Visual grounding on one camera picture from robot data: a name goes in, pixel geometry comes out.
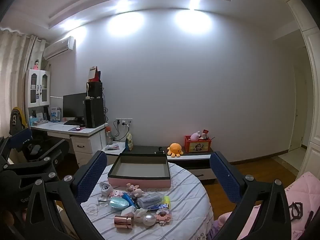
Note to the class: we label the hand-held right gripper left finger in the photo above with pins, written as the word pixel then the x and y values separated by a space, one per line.
pixel 92 177

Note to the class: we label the clear plastic box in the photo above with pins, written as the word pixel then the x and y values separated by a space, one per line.
pixel 150 200

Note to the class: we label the small black device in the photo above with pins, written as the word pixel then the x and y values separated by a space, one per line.
pixel 159 152

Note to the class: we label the orange cap water bottle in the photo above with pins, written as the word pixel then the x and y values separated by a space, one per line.
pixel 109 136

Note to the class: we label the red desk calendar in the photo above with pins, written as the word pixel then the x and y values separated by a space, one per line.
pixel 93 74

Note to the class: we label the small pink block figure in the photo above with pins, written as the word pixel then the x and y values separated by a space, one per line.
pixel 117 193

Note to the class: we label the glass perfume bottle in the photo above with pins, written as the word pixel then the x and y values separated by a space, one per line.
pixel 103 201

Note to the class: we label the red card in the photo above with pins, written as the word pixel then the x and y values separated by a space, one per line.
pixel 205 132

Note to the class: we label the white air conditioner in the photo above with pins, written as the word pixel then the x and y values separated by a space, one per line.
pixel 58 47

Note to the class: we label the orange octopus plush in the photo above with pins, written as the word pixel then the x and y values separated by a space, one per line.
pixel 175 150

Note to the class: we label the white wall socket strip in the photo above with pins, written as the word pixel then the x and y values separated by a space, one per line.
pixel 124 122

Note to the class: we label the small doll figurine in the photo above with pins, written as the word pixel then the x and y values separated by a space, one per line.
pixel 131 186

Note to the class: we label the black speaker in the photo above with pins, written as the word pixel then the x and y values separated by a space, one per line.
pixel 95 90

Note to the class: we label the black computer tower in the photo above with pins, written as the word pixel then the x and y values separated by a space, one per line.
pixel 93 113

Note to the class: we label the blue white box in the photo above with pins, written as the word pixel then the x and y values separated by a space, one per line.
pixel 55 113

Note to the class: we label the purple mouse pad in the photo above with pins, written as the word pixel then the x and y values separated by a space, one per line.
pixel 76 128

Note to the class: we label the rose gold cylinder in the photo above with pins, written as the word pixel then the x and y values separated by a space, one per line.
pixel 124 221

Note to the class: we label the white glass door cabinet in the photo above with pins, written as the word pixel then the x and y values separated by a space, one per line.
pixel 37 87

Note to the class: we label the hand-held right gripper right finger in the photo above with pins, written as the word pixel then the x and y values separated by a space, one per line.
pixel 222 177

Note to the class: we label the black top low cabinet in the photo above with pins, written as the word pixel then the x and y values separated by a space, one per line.
pixel 195 165

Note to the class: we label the black monitor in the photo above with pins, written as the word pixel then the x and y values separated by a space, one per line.
pixel 73 105

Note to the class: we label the white wardrobe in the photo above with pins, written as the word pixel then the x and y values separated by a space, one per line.
pixel 312 92

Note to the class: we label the beige curtain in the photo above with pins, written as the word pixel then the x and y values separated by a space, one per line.
pixel 12 80

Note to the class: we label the white handheld appliance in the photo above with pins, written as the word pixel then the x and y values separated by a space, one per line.
pixel 106 188

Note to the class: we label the pink plush toy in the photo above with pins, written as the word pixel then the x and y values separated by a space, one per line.
pixel 195 136

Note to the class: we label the pink unicorn toy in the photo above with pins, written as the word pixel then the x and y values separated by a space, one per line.
pixel 138 192

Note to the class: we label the small pink doll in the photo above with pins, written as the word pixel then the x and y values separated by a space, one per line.
pixel 36 64

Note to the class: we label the pink block donut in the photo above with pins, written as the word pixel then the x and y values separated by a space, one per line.
pixel 162 216

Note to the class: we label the black office chair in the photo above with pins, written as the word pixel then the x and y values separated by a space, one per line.
pixel 17 122

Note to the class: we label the white charger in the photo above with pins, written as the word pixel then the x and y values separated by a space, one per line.
pixel 127 211

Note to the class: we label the white bunny figure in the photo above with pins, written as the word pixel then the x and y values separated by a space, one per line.
pixel 147 218

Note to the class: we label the blue yellow snack bag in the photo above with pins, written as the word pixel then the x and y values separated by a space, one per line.
pixel 129 142

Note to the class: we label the white desk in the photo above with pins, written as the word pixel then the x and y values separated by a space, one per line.
pixel 85 142

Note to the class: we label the yellow packet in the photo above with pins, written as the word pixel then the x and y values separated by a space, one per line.
pixel 165 201

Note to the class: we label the teal round case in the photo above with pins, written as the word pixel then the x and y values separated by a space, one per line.
pixel 119 203

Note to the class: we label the pink storage box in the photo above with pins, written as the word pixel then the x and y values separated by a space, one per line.
pixel 140 181

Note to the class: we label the red crate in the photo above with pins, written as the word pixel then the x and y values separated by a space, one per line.
pixel 197 146

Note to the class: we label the small white cabinet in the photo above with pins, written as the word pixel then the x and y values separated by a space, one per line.
pixel 110 155

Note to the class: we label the white door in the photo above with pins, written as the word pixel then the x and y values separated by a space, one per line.
pixel 298 120

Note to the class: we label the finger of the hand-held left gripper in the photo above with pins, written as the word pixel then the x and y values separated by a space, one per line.
pixel 53 152
pixel 21 137

